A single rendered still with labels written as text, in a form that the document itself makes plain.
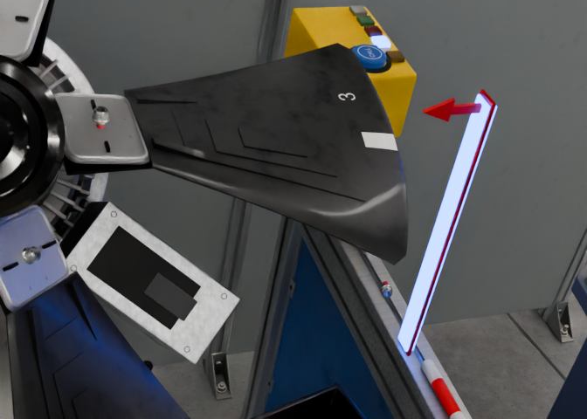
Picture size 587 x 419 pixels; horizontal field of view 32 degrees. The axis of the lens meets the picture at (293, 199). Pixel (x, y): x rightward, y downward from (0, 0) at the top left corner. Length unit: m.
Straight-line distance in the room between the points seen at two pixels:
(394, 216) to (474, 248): 1.39
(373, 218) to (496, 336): 1.65
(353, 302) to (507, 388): 1.17
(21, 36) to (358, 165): 0.29
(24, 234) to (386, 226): 0.29
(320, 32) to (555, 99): 0.92
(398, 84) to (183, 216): 0.78
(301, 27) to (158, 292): 0.44
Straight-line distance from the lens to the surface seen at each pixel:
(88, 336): 0.82
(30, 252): 0.79
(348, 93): 0.91
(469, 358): 2.39
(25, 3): 0.80
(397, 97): 1.18
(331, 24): 1.24
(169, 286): 0.91
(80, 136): 0.79
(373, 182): 0.86
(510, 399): 2.35
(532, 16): 1.90
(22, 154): 0.74
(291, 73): 0.91
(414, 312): 1.09
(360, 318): 1.21
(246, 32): 1.67
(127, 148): 0.79
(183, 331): 0.92
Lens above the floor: 1.66
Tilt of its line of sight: 38 degrees down
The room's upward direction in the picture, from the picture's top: 12 degrees clockwise
